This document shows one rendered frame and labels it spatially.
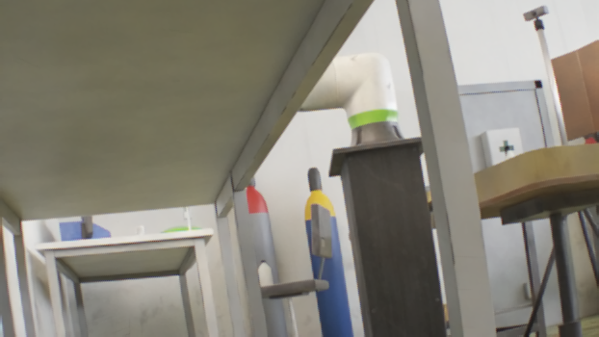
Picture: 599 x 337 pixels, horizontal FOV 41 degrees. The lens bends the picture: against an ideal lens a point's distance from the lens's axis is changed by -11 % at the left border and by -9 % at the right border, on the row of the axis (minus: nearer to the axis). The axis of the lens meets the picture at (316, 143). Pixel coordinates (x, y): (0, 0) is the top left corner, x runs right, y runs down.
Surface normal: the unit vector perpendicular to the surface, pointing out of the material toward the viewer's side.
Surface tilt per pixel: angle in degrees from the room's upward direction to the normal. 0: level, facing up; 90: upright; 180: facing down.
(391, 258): 90
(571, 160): 90
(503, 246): 90
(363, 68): 88
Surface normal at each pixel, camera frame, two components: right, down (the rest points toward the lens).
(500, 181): -0.90, 0.04
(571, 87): -0.74, -0.04
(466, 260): 0.20, -0.23
